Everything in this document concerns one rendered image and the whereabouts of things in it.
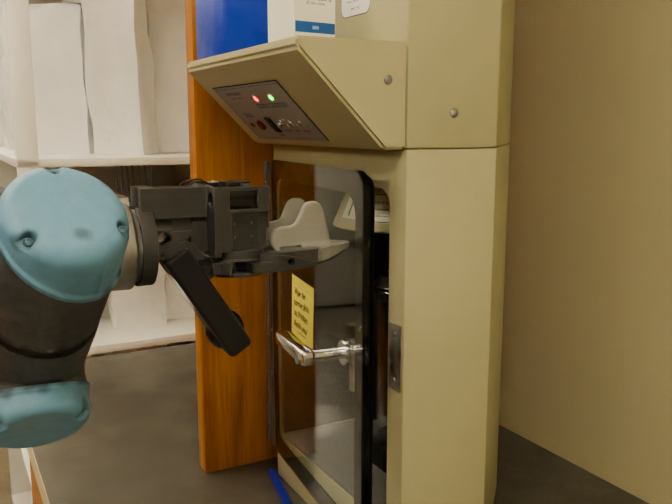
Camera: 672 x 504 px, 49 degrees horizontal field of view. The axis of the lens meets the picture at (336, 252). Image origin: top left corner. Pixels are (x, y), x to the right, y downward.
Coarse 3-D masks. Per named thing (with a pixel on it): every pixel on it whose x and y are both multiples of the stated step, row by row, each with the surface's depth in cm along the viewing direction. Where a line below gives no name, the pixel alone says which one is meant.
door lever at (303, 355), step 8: (280, 336) 81; (288, 336) 80; (280, 344) 81; (288, 344) 79; (296, 344) 78; (304, 344) 78; (344, 344) 77; (288, 352) 79; (296, 352) 76; (304, 352) 75; (312, 352) 75; (320, 352) 76; (328, 352) 76; (336, 352) 77; (344, 352) 77; (296, 360) 76; (304, 360) 75; (312, 360) 75; (320, 360) 76; (344, 360) 77
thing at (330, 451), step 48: (288, 192) 91; (336, 192) 77; (288, 288) 93; (336, 288) 78; (336, 336) 79; (288, 384) 96; (336, 384) 80; (288, 432) 97; (336, 432) 81; (336, 480) 82
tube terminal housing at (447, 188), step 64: (384, 0) 72; (448, 0) 71; (512, 0) 88; (448, 64) 72; (512, 64) 93; (448, 128) 73; (448, 192) 74; (448, 256) 75; (448, 320) 77; (448, 384) 78; (448, 448) 79
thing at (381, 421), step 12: (384, 312) 88; (384, 324) 88; (384, 336) 89; (384, 348) 89; (384, 360) 89; (384, 372) 89; (384, 384) 90; (384, 396) 90; (384, 408) 90; (384, 420) 90; (384, 432) 91; (384, 444) 91
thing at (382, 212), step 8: (376, 192) 83; (384, 192) 83; (376, 200) 83; (384, 200) 83; (376, 208) 83; (384, 208) 82; (376, 216) 82; (384, 216) 82; (376, 224) 82; (384, 224) 82; (376, 232) 82; (384, 232) 82
